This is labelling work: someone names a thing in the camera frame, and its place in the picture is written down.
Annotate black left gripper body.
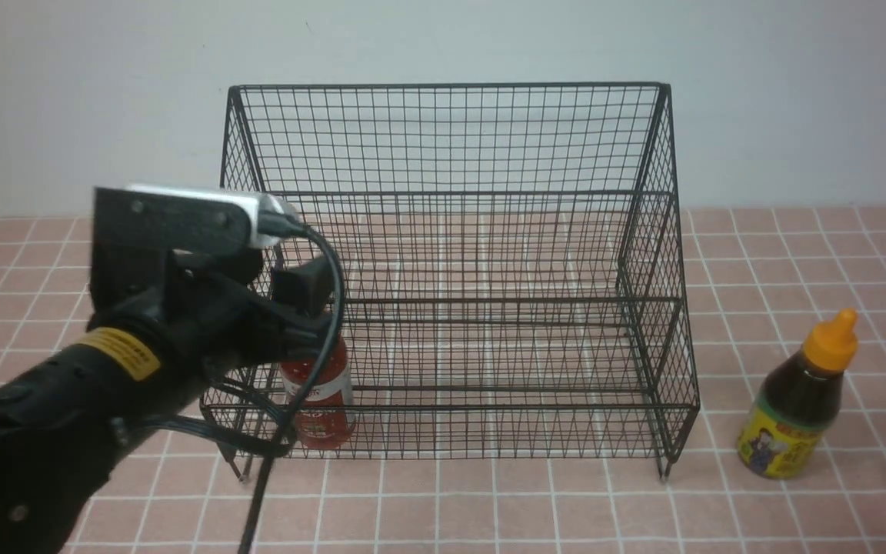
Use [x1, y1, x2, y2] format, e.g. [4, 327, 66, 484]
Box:
[88, 187, 291, 359]

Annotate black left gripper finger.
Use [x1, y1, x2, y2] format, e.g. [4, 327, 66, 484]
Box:
[270, 257, 334, 362]

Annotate red chili sauce bottle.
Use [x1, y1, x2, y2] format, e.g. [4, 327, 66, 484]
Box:
[278, 336, 355, 450]

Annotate dark soy sauce bottle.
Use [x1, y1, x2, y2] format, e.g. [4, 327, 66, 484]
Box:
[736, 309, 858, 479]

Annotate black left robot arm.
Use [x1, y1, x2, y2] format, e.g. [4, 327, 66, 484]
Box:
[0, 185, 345, 553]

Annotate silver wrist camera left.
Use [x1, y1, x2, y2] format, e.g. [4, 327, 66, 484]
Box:
[124, 183, 302, 250]

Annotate black camera cable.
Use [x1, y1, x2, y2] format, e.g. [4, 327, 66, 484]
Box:
[108, 215, 347, 554]

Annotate black wire mesh shelf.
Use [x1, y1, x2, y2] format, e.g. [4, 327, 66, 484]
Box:
[219, 83, 700, 480]

